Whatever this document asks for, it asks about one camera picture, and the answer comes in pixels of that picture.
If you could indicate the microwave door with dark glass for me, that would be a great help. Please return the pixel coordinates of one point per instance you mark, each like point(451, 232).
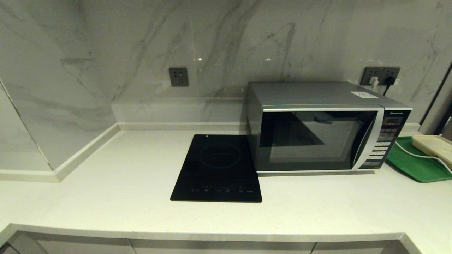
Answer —
point(310, 141)

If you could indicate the silver Panasonic microwave oven body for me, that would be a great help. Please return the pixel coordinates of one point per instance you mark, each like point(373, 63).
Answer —
point(310, 93)

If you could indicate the black induction cooktop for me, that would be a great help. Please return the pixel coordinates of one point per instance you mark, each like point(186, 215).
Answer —
point(217, 169)

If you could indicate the white paper label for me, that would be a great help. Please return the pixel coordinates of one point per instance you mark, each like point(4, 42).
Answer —
point(363, 94)

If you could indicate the white power plug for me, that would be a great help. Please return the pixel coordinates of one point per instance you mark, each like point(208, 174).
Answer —
point(374, 83)

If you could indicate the grey cabinet door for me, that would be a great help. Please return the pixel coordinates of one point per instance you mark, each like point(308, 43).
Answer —
point(88, 247)
point(353, 248)

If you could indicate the green plastic tray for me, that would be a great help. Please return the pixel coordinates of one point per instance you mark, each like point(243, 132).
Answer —
point(409, 162)

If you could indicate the beige power strip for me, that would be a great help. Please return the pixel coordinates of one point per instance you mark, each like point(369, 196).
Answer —
point(434, 144)

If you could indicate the grey angled cabinet panel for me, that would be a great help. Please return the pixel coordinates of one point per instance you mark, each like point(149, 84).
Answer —
point(397, 248)
point(21, 247)

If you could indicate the grey single wall socket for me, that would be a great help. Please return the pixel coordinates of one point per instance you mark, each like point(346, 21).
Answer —
point(178, 77)

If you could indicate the grey double wall socket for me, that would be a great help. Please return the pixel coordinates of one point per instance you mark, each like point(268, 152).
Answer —
point(369, 72)

